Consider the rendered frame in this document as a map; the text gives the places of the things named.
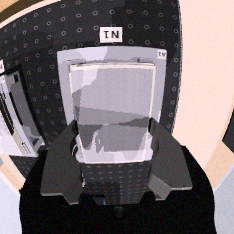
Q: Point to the white multi-well plate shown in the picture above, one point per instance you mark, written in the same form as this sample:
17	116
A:
113	65

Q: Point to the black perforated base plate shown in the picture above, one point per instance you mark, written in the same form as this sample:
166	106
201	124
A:
29	44

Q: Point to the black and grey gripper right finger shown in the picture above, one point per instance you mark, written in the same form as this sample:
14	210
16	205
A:
175	175

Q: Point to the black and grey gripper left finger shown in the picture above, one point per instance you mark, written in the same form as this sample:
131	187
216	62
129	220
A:
55	180

